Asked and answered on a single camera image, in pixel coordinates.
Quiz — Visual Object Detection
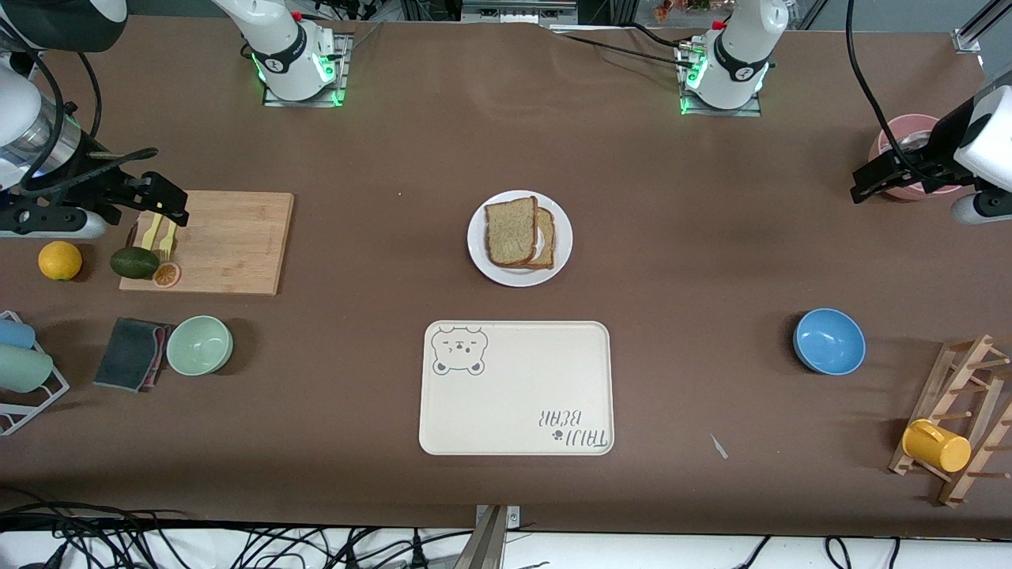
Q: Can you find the white round plate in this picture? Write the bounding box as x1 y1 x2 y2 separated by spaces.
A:
466 190 573 287

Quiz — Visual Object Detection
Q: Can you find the toy bread slice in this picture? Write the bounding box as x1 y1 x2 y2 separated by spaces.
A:
484 196 539 267
522 207 557 271

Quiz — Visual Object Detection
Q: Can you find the pink bowl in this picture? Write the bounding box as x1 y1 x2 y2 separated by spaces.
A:
868 115 961 201

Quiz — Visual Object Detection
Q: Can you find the green toy avocado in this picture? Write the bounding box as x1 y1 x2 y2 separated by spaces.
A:
109 247 160 280

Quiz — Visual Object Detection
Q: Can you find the yellow toy lemon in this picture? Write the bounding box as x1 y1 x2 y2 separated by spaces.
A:
38 240 83 281

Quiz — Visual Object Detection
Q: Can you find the wooden cutting board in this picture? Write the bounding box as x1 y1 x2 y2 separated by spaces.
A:
119 190 295 296

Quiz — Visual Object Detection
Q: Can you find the aluminium corner profile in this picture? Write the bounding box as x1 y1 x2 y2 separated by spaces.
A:
953 0 1012 55

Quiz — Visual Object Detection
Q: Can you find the light green bowl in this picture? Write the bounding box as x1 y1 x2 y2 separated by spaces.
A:
166 315 234 376

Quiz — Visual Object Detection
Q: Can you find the dark grey cloth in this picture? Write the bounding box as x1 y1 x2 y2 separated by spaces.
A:
93 318 168 393

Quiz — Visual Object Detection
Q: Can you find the blue cup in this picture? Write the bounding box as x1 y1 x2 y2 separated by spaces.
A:
0 318 37 350

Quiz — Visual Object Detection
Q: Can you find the blue bowl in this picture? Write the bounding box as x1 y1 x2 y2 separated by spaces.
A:
793 308 867 375

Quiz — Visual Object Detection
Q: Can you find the green cup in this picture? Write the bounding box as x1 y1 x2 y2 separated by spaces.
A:
0 344 55 394

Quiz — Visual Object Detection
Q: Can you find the wooden cup rack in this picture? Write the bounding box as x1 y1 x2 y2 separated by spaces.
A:
888 333 1012 507

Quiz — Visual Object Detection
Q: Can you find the yellow mug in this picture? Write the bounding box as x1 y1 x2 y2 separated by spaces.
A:
901 419 972 473

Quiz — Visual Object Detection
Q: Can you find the colourful toy pile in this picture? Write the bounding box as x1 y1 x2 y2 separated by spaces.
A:
652 0 712 21

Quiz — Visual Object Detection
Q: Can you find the cream bear print tray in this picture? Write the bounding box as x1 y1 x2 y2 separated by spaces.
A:
418 320 615 457

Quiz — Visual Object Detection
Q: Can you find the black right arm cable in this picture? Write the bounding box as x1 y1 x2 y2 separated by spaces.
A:
16 47 160 197

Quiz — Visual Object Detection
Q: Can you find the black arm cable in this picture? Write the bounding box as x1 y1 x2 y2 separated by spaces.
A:
16 47 160 197
844 0 950 194

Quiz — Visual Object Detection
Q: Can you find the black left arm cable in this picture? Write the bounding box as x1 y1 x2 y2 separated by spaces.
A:
844 0 950 194

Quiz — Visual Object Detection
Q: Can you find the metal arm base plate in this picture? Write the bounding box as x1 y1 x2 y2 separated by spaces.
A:
261 30 350 108
677 41 763 118

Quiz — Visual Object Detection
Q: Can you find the white wire rack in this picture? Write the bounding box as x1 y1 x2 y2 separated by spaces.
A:
0 311 70 436

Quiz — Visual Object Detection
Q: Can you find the black table cable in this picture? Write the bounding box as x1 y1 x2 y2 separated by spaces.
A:
629 22 700 52
549 30 697 72

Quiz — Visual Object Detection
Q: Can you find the black floor cable bundle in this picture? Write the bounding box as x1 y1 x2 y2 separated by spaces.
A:
0 486 475 569

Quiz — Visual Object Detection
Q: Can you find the metal frame equipment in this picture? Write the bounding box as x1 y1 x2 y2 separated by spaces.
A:
399 0 633 24

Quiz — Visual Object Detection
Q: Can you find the aluminium profile with bracket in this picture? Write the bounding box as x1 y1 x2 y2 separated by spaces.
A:
452 504 523 569

